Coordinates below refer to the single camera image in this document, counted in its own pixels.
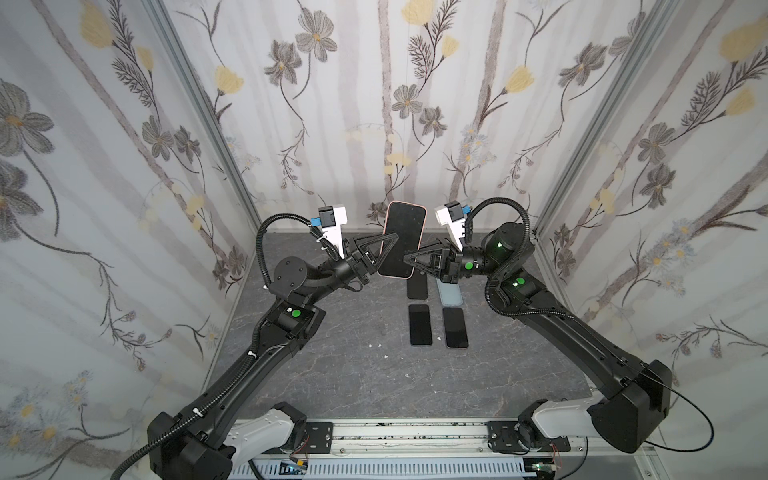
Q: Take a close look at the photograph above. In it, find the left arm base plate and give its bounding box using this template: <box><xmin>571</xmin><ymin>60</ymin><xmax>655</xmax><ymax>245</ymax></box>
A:
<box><xmin>297</xmin><ymin>422</ymin><xmax>334</xmax><ymax>455</ymax></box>

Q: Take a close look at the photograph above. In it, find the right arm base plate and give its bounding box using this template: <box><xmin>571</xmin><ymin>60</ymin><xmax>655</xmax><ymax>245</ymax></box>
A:
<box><xmin>486</xmin><ymin>421</ymin><xmax>527</xmax><ymax>455</ymax></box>

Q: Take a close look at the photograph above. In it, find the black phone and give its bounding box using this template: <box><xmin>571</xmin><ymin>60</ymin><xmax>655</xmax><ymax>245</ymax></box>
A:
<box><xmin>408</xmin><ymin>304</ymin><xmax>433</xmax><ymax>346</ymax></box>

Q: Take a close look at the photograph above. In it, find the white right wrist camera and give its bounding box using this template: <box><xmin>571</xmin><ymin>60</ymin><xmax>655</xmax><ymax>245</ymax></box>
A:
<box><xmin>435</xmin><ymin>201</ymin><xmax>471</xmax><ymax>251</ymax></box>

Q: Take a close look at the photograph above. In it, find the aluminium front rail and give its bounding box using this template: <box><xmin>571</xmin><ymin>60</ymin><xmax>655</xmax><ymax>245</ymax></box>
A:
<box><xmin>161</xmin><ymin>416</ymin><xmax>661</xmax><ymax>466</ymax></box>

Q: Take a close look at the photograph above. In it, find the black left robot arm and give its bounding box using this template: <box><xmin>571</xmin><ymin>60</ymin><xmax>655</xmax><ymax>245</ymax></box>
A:
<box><xmin>147</xmin><ymin>234</ymin><xmax>398</xmax><ymax>479</ymax></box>

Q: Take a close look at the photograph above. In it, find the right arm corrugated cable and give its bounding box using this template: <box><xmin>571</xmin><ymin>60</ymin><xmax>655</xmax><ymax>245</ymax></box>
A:
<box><xmin>464</xmin><ymin>196</ymin><xmax>577</xmax><ymax>319</ymax></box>

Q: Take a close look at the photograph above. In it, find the light blue phone case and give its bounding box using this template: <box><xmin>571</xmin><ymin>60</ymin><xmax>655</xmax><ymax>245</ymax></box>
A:
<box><xmin>436</xmin><ymin>280</ymin><xmax>464</xmax><ymax>308</ymax></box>

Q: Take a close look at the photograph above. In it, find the black phone case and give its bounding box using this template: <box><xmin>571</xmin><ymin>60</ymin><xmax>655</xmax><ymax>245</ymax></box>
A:
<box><xmin>407</xmin><ymin>272</ymin><xmax>428</xmax><ymax>300</ymax></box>

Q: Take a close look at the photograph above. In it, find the white slotted cable duct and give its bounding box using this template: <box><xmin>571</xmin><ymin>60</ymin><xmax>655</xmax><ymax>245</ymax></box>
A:
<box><xmin>230</xmin><ymin>457</ymin><xmax>536</xmax><ymax>479</ymax></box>

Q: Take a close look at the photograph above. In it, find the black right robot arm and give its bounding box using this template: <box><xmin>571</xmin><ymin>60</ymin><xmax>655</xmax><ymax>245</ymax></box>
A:
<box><xmin>404</xmin><ymin>222</ymin><xmax>672</xmax><ymax>453</ymax></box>

